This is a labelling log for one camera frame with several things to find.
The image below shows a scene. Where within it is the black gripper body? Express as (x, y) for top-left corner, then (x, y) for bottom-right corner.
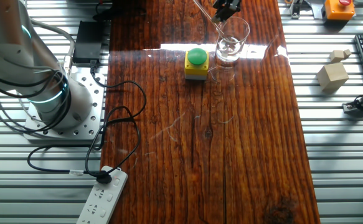
(212, 0), (243, 14)

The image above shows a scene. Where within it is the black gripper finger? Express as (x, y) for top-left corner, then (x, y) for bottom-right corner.
(211, 8), (227, 24)
(224, 9), (240, 20)

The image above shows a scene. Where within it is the clear glass stirring rod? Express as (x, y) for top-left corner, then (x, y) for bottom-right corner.
(192, 0), (232, 50)

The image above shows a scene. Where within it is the clear glass beaker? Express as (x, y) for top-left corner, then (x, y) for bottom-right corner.
(214, 16), (251, 68)

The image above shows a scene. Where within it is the yellow box green push button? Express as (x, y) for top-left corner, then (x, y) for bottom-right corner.
(184, 47), (210, 82)

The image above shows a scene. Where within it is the orange box red stop button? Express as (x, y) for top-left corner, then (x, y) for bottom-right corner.
(324, 0), (356, 21)

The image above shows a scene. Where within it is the small wooden cube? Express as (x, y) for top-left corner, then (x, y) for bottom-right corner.
(329, 49), (346, 64)

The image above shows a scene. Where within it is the large wooden cube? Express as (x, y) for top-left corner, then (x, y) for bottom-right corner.
(316, 62), (350, 93)

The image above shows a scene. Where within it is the black power adapter brick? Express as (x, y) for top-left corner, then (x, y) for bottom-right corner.
(72, 20), (103, 65)

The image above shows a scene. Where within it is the white power strip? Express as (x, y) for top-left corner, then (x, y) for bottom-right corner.
(76, 165), (129, 224)

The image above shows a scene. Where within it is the silver metal bracket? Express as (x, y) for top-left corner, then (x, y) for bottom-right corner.
(288, 0), (324, 19)

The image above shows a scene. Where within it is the black adapter output cable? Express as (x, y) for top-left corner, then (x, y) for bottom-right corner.
(93, 0), (113, 22)

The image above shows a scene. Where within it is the perforated aluminium base plate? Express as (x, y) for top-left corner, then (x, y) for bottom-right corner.
(23, 73), (106, 140)

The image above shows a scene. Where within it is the thick grey robot cable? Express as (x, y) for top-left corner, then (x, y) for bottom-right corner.
(31, 20), (77, 68)

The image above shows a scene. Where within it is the grey metal clamp bracket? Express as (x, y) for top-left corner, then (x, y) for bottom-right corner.
(342, 91), (363, 118)

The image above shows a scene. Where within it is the black power cord with plug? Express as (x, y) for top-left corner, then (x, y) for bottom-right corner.
(27, 63), (148, 185)

